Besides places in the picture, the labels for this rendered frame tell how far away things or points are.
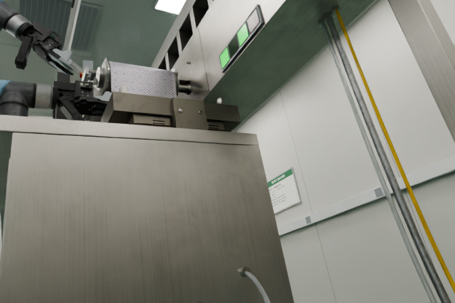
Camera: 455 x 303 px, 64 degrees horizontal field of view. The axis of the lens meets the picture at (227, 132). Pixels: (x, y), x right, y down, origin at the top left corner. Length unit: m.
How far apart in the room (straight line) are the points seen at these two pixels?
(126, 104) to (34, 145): 0.28
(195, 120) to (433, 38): 0.62
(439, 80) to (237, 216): 0.55
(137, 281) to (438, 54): 0.78
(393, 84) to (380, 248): 1.50
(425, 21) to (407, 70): 2.68
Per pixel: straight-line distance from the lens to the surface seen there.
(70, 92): 1.23
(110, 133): 0.90
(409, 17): 0.94
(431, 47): 0.89
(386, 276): 3.74
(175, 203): 0.89
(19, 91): 1.19
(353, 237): 3.91
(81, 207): 0.83
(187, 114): 1.05
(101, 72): 1.34
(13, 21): 1.47
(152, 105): 1.05
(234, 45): 1.17
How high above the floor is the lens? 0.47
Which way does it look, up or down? 24 degrees up
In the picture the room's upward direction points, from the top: 11 degrees counter-clockwise
